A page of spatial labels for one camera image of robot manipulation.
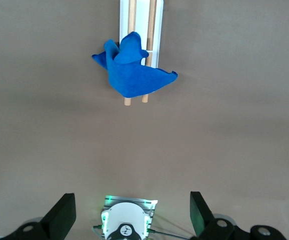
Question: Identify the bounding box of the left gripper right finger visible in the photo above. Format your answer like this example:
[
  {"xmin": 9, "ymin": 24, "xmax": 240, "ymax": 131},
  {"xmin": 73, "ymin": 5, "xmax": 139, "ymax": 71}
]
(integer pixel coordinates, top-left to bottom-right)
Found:
[{"xmin": 189, "ymin": 191, "xmax": 288, "ymax": 240}]

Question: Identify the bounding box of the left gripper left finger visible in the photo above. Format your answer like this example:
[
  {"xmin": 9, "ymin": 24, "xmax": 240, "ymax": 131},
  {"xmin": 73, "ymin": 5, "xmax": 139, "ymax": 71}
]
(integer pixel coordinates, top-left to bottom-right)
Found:
[{"xmin": 0, "ymin": 192, "xmax": 77, "ymax": 240}]

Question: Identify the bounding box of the blue microfibre towel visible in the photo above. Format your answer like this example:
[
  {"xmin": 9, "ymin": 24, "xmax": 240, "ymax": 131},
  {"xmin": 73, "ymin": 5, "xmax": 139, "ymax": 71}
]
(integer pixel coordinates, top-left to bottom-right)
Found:
[{"xmin": 91, "ymin": 31, "xmax": 179, "ymax": 99}]

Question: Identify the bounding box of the white rack with wooden bars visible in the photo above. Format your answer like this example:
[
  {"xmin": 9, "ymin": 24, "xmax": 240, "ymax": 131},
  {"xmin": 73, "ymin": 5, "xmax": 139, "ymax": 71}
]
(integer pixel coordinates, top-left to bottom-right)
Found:
[{"xmin": 119, "ymin": 0, "xmax": 165, "ymax": 107}]

